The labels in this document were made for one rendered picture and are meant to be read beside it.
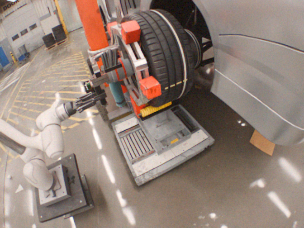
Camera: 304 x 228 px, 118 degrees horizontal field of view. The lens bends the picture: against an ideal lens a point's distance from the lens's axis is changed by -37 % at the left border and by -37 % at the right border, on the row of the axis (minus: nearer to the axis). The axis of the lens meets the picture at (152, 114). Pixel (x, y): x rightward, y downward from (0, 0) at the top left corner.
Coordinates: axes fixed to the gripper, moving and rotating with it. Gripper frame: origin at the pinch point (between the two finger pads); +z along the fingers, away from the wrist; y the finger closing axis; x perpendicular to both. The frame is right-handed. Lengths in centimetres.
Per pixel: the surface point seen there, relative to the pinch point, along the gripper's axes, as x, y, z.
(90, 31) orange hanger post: 26, -58, 9
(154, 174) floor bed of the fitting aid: -75, 25, 12
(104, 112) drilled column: -70, -71, -8
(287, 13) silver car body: 43, 55, 57
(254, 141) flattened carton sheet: -81, 51, 118
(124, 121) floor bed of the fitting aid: -75, -48, 10
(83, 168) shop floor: -83, -17, -52
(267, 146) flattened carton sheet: -82, 66, 126
